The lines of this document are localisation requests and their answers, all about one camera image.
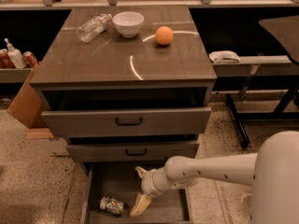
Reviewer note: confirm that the bottom grey drawer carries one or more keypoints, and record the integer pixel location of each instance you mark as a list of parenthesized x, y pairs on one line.
[(120, 180)]

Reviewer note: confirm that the black table leg frame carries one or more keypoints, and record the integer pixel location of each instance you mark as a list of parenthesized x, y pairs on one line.
[(277, 113)]

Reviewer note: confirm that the white pump bottle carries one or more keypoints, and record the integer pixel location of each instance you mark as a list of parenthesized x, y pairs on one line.
[(15, 55)]

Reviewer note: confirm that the clear plastic water bottle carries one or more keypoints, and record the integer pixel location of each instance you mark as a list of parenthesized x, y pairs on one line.
[(93, 27)]

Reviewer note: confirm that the green 7up can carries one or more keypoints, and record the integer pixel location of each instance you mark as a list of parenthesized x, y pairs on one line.
[(111, 205)]

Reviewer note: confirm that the dark side table top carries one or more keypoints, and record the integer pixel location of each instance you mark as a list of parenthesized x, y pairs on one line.
[(286, 31)]

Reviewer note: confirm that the middle grey drawer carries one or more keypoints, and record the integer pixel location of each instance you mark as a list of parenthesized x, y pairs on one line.
[(148, 151)]

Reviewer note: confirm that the grey drawer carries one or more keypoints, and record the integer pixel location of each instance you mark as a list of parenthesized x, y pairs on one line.
[(148, 151), (120, 180), (135, 122)]

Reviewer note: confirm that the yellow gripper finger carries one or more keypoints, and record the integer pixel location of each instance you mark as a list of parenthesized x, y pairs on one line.
[(141, 171), (142, 202)]

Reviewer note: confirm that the orange fruit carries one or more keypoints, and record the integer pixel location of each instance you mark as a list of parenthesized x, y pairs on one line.
[(164, 35)]

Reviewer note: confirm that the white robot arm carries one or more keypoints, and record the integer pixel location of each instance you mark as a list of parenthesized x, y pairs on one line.
[(272, 172)]

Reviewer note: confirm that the red soda can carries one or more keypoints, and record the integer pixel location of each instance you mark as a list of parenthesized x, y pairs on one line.
[(30, 58), (4, 58)]

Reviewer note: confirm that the grey drawer cabinet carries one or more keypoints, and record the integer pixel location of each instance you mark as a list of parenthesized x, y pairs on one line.
[(116, 73)]

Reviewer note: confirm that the folded white cloth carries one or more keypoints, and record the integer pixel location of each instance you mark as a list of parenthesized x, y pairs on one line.
[(224, 56)]

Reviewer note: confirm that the top grey drawer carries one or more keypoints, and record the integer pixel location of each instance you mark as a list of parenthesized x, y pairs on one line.
[(135, 122)]

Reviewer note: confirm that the brown cardboard box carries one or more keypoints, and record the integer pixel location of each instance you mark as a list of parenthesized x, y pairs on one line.
[(27, 106)]

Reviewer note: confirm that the white ceramic bowl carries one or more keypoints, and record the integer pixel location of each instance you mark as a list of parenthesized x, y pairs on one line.
[(128, 23)]

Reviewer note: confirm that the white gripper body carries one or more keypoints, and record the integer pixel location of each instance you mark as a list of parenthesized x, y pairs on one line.
[(150, 183)]

